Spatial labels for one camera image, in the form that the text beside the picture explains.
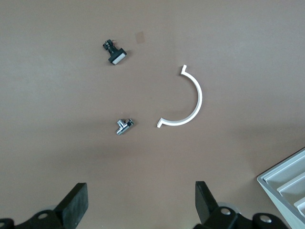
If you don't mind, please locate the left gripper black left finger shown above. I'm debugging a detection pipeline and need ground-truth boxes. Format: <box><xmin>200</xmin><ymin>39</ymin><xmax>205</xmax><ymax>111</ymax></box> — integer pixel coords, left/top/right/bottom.
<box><xmin>0</xmin><ymin>182</ymin><xmax>89</xmax><ymax>229</ymax></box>

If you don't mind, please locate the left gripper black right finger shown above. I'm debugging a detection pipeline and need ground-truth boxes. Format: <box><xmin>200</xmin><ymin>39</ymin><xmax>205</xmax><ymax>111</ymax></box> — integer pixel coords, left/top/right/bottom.
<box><xmin>188</xmin><ymin>181</ymin><xmax>290</xmax><ymax>229</ymax></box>

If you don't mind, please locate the white drawer cabinet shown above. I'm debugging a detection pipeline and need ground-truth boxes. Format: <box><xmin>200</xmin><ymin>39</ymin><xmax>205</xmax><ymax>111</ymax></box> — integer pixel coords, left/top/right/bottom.
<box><xmin>256</xmin><ymin>147</ymin><xmax>305</xmax><ymax>229</ymax></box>

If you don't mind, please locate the upper silver metal fastener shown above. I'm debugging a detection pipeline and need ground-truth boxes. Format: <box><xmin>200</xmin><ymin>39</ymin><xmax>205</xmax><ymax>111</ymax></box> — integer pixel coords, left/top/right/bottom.
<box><xmin>115</xmin><ymin>117</ymin><xmax>135</xmax><ymax>136</ymax></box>

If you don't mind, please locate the white semicircular plastic bracket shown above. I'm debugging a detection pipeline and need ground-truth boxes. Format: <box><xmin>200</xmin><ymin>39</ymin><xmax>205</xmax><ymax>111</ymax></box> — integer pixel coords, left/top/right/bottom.
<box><xmin>156</xmin><ymin>64</ymin><xmax>203</xmax><ymax>129</ymax></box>

